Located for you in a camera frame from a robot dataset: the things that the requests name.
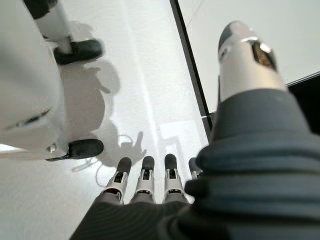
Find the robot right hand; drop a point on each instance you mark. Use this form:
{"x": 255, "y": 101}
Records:
{"x": 250, "y": 162}

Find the black dishwasher door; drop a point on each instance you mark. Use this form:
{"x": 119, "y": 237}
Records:
{"x": 307, "y": 100}

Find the robot left leg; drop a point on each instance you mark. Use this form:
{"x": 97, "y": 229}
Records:
{"x": 65, "y": 37}

